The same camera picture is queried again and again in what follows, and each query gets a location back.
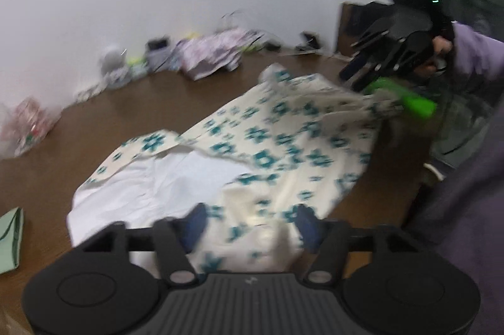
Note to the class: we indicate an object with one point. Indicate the black phone stand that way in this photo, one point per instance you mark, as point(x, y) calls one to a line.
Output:
point(311, 41)

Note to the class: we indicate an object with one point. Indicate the clear plastic bag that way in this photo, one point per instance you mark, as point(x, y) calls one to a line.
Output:
point(27, 124)

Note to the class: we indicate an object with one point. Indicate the white round speaker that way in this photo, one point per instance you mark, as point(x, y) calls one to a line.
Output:
point(114, 65)

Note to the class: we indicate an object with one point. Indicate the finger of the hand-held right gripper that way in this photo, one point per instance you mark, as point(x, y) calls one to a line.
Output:
point(372, 35)
point(366, 69)

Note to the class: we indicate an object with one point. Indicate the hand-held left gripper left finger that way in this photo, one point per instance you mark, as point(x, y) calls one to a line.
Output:
point(195, 223)

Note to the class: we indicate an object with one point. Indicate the person's right hand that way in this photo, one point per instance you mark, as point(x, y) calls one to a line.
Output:
point(441, 45)

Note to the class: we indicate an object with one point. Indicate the cream teal-flowered garment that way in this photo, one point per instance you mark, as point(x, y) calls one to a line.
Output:
point(275, 134)

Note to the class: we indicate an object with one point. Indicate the person's purple clothing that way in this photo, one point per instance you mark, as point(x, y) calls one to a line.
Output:
point(464, 224)

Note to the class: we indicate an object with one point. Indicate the pink floral ruffled garment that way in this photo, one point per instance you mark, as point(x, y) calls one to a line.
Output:
point(212, 51)

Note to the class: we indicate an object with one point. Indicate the folded green cloth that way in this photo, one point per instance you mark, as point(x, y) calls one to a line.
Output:
point(11, 240)

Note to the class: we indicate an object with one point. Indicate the person's right forearm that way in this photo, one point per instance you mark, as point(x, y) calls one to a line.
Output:
point(478, 59)

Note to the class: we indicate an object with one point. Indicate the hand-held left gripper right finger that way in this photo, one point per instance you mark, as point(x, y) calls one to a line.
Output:
point(309, 229)

